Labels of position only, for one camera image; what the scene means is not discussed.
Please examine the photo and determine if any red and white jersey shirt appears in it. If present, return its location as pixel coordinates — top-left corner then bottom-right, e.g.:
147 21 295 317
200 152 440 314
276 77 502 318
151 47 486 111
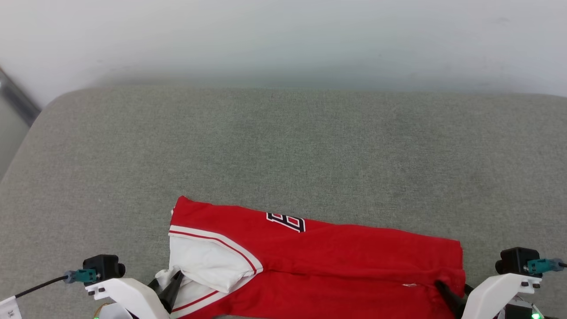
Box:
155 196 467 319

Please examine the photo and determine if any teal right camera cable connector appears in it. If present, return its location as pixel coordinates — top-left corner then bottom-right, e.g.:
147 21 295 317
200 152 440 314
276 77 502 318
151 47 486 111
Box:
524 258 565 276

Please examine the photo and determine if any grey metal bar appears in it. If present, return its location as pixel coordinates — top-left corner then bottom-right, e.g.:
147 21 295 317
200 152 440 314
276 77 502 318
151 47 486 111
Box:
0 66 42 128

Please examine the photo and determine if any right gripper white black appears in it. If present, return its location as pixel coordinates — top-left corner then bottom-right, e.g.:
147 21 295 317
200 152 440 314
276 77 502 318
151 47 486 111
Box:
434 273 544 319

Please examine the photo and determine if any white cable label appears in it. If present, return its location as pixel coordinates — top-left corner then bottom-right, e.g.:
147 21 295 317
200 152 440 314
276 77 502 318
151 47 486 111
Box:
0 296 23 319

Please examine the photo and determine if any black left camera cable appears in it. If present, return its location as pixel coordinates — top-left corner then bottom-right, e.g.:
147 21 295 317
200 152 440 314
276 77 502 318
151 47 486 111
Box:
14 275 67 300

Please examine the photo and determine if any teal camera cable connector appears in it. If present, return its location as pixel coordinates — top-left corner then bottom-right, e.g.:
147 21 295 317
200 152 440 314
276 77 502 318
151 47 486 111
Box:
63 268 99 284
524 258 565 276

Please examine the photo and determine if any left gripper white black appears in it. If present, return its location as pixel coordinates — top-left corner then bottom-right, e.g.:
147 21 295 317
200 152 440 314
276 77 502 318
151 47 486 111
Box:
85 270 184 319

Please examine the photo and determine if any teal left camera cable connector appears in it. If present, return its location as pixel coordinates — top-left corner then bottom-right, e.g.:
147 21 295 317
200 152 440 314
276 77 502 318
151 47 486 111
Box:
63 268 99 284

